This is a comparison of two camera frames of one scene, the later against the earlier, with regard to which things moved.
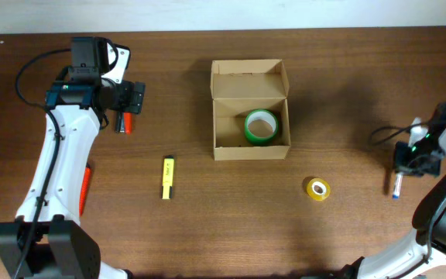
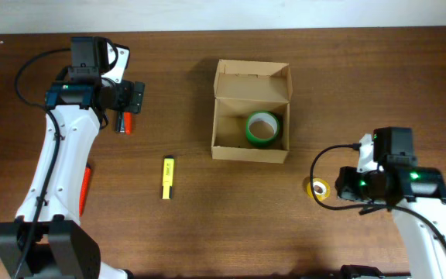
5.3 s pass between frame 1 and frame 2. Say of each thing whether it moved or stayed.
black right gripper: moved
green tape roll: stayed
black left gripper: stayed
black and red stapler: stayed
